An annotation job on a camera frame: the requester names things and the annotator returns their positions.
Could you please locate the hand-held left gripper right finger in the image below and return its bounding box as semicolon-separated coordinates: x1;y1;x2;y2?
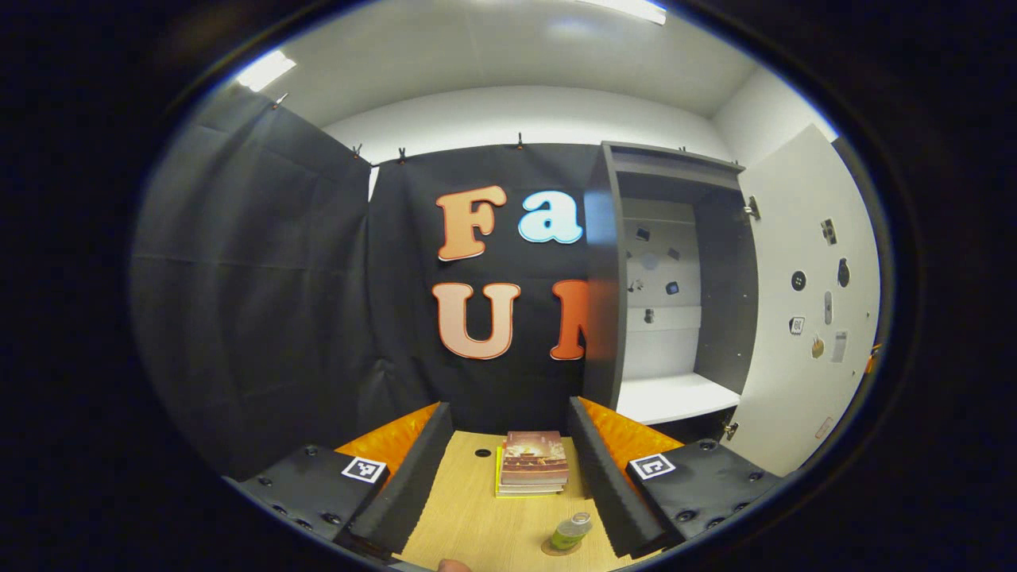
567;396;783;559

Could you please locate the clear bottle with green label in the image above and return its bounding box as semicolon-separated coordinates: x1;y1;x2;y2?
550;512;593;551

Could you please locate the black backdrop cloth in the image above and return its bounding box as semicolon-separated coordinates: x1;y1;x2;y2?
131;83;740;481

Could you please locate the beige cabinet door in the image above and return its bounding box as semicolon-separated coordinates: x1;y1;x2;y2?
727;123;883;477

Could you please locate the wide ceiling light panel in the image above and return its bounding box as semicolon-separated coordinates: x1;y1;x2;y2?
576;0;668;26

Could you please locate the brown cover book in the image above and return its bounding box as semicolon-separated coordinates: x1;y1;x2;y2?
501;431;570;487

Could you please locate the row of black cloth clips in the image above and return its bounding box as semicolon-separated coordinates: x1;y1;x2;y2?
270;91;688;164

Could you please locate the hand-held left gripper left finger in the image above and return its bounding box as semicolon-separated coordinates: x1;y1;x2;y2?
238;401;455;557

